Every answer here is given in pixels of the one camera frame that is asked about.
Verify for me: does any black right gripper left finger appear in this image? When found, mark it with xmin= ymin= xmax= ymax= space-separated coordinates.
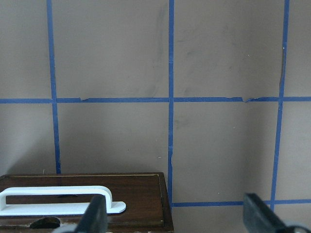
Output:
xmin=75 ymin=195 xmax=107 ymax=233

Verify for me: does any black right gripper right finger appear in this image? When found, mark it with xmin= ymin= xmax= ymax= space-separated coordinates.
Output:
xmin=243 ymin=193 xmax=287 ymax=233

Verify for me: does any dark wooden drawer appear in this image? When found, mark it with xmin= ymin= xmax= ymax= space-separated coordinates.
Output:
xmin=0 ymin=172 xmax=174 ymax=233

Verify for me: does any white drawer handle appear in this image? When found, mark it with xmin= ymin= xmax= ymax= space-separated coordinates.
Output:
xmin=0 ymin=185 xmax=126 ymax=216

